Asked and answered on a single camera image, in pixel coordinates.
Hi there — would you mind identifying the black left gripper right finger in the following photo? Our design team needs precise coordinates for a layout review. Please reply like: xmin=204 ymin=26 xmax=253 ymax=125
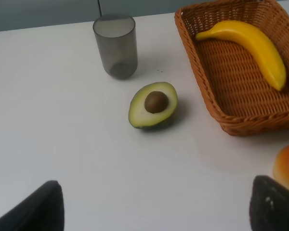
xmin=249 ymin=175 xmax=289 ymax=231

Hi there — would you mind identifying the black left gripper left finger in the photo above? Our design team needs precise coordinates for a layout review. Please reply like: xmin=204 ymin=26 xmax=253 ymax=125
xmin=0 ymin=180 xmax=64 ymax=231

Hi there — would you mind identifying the yellow banana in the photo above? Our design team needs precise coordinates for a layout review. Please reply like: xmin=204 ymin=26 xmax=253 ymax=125
xmin=196 ymin=20 xmax=287 ymax=91

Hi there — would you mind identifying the brown wicker basket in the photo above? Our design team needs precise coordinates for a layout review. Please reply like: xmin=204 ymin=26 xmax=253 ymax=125
xmin=174 ymin=0 xmax=289 ymax=136

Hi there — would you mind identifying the orange red round fruit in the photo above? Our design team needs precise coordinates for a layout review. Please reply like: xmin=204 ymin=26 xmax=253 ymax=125
xmin=273 ymin=146 xmax=289 ymax=190

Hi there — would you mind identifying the halved avocado with pit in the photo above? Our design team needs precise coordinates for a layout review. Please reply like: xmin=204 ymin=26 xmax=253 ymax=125
xmin=128 ymin=82 xmax=179 ymax=129

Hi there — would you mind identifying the grey translucent plastic cup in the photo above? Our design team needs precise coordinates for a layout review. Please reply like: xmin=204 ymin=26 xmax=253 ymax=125
xmin=92 ymin=14 xmax=138 ymax=79

